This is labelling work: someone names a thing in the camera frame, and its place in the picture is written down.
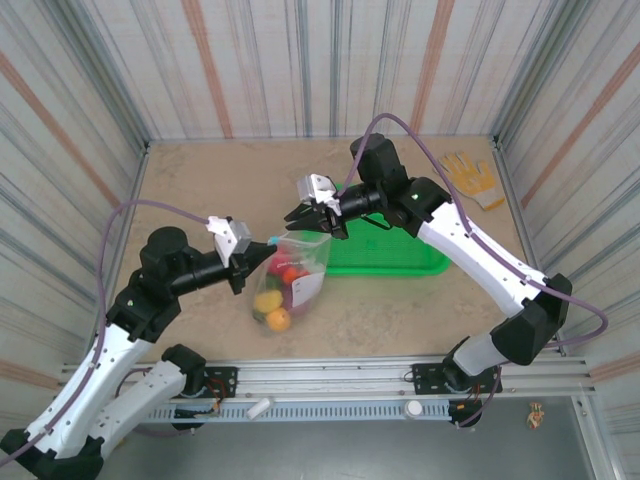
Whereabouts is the yellow lemon toy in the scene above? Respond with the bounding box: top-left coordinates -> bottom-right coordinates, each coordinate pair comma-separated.
254,291 -> 284,312

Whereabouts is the clear zip-top bag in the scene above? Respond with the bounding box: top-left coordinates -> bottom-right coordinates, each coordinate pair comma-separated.
248,230 -> 334,337

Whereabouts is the orange fruit toy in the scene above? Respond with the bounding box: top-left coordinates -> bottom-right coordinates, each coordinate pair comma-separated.
266,308 -> 292,334

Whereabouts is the green plastic tray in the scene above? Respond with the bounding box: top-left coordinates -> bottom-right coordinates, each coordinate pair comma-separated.
324,182 -> 450,278

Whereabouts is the yellow white work glove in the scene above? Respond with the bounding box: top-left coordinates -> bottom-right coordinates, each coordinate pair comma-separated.
437,152 -> 506,212

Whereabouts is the white plastic cylinder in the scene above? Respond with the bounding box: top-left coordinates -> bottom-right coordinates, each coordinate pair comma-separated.
246,396 -> 275,420

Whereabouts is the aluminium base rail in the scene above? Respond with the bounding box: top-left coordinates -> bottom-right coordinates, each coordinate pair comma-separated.
59,352 -> 599,400

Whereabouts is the perforated metal cable duct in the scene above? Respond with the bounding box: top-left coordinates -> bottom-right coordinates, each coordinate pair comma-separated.
144,402 -> 451,422

